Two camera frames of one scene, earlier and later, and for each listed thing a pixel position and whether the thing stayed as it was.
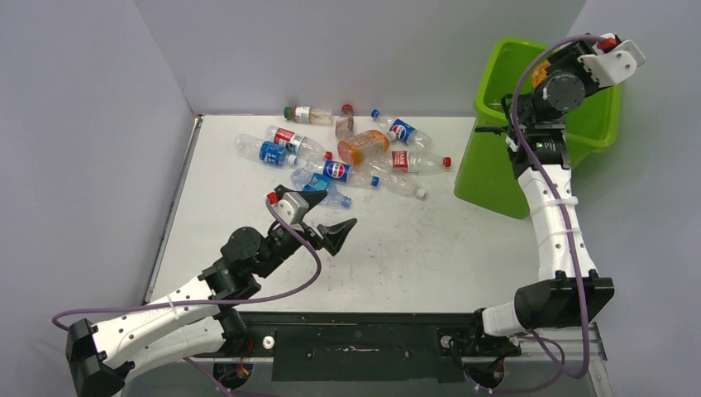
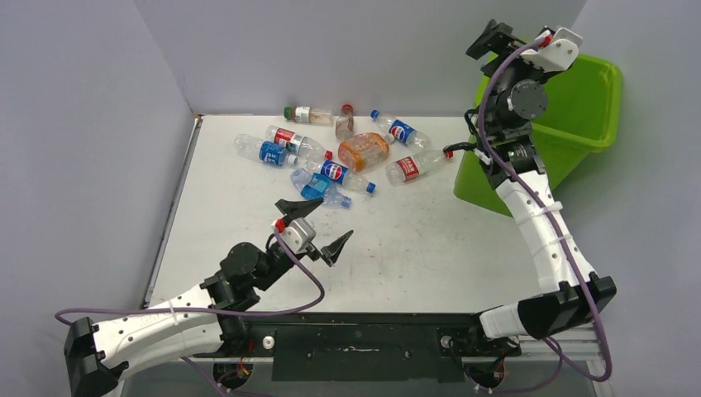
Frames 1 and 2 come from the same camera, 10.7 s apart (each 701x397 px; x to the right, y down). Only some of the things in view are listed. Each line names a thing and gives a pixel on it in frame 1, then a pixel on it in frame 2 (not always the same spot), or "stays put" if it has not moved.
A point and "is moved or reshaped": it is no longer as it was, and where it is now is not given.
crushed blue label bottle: [305, 180] stays put
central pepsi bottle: [342, 171] is moved or reshaped
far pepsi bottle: [402, 131] stays put
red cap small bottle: [344, 128] stays put
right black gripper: [569, 57] to [497, 39]
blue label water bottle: [248, 146] stays put
